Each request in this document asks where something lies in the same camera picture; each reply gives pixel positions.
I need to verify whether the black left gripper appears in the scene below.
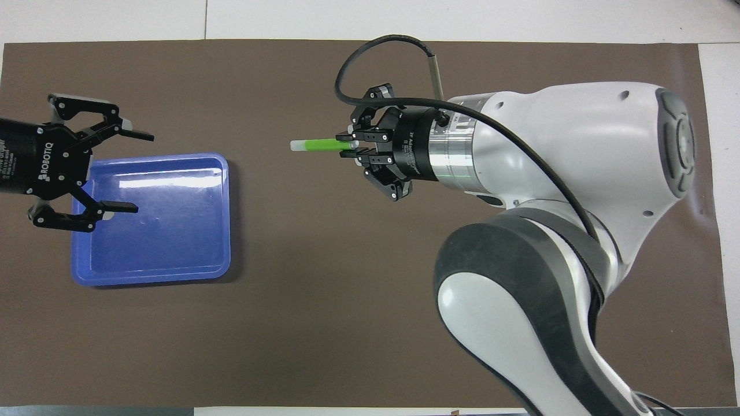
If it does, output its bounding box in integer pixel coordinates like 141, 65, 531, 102
0, 91, 156, 233

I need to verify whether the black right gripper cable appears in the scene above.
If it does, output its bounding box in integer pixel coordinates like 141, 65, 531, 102
334, 34, 683, 416

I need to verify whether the brown table mat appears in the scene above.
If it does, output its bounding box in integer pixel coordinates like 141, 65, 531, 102
0, 39, 738, 408

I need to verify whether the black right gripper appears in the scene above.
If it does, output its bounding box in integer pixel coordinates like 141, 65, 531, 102
335, 84, 445, 202

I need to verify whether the blue plastic tray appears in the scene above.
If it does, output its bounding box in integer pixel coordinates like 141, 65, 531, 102
71, 153, 231, 287

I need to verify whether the green pen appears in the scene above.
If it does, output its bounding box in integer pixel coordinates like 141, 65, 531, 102
290, 138, 359, 153

